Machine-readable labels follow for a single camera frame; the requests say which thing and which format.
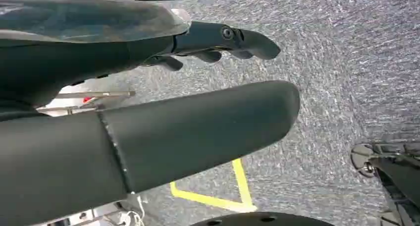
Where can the steel bench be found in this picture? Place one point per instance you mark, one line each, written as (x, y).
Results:
(98, 94)

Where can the yellow floor tape square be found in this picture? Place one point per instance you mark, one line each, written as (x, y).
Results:
(210, 201)

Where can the black robot foot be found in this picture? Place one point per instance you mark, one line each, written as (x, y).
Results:
(400, 175)
(259, 219)

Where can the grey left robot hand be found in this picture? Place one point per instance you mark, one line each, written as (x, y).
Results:
(197, 126)

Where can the red knob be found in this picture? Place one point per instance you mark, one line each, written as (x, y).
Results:
(87, 99)

